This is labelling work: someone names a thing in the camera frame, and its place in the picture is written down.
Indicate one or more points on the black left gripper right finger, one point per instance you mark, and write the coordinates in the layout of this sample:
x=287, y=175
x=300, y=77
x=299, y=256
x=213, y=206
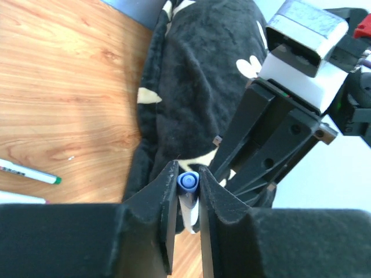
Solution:
x=242, y=241

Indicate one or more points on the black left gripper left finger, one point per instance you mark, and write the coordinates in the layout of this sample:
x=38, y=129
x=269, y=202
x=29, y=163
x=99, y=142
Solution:
x=130, y=239

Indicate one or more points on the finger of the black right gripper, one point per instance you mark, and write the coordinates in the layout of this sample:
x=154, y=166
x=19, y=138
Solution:
x=271, y=131

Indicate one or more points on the lilac cap marker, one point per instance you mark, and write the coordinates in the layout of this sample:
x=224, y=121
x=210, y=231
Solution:
x=188, y=194

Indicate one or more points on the pink end marker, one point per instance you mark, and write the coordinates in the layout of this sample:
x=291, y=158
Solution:
x=15, y=198

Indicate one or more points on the dark green cap marker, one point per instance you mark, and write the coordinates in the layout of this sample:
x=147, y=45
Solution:
x=13, y=168

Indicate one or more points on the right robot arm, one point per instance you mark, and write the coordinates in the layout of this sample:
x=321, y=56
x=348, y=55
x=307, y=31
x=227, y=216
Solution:
x=349, y=112

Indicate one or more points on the black floral plush blanket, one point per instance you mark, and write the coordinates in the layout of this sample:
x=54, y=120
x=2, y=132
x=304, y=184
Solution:
x=201, y=56

